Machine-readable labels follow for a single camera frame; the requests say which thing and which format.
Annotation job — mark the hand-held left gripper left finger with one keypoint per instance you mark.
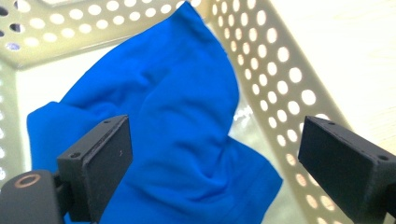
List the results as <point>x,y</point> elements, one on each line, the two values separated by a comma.
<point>96,168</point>

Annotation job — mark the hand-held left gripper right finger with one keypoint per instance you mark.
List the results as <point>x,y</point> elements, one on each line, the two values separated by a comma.
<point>342,168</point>

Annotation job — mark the pale green plastic basket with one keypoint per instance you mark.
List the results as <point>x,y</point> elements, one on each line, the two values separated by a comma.
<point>46,81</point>

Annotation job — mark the blue t-shirt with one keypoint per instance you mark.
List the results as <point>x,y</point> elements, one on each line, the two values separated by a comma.
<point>180,109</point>

